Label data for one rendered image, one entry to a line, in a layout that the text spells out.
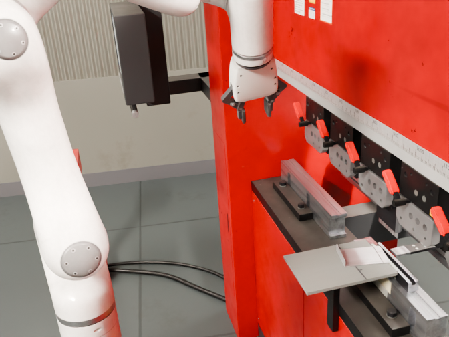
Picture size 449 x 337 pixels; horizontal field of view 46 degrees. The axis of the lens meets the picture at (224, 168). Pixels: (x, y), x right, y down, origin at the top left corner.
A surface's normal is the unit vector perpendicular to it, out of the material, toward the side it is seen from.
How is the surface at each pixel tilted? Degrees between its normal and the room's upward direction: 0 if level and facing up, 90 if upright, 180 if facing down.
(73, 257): 77
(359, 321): 0
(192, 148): 90
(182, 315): 0
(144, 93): 90
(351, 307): 0
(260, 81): 115
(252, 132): 90
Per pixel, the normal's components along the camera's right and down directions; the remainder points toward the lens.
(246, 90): 0.21, 0.77
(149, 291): -0.06, -0.91
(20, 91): 0.40, 0.82
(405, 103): -0.97, 0.16
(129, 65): 0.23, 0.39
